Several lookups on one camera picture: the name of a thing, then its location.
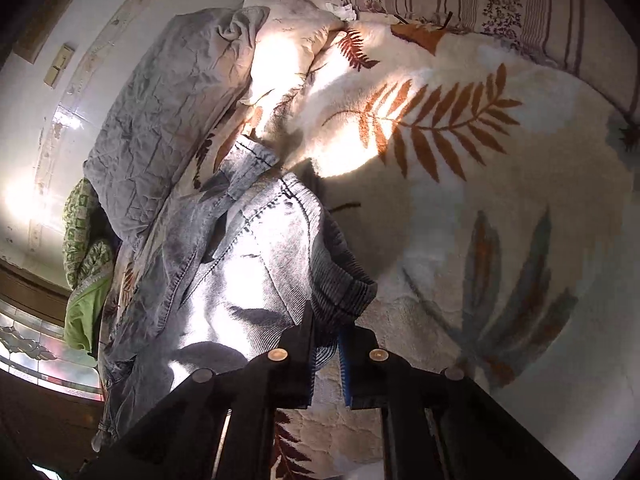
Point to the grey blue denim pants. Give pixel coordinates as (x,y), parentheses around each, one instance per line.
(229,269)

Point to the striped floral pillow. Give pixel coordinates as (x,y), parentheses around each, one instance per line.
(584,37)

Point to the grey quilted pillow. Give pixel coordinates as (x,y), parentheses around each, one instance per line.
(195,70)

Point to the lime green cloth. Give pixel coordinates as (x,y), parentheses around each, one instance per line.
(83,311)

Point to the stained glass window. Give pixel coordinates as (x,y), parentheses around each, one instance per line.
(34,350)

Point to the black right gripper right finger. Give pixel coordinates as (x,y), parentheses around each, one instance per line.
(437,426)

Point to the green white patterned blanket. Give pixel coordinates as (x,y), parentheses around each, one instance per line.
(87,254)

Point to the wooden wall frame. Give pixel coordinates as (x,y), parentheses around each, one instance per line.
(39,28)

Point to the beige wall switch plate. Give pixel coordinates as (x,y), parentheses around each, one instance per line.
(58,66)

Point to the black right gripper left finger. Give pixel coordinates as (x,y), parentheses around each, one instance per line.
(217,426)

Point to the leaf patterned bed blanket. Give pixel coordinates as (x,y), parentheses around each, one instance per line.
(473,186)

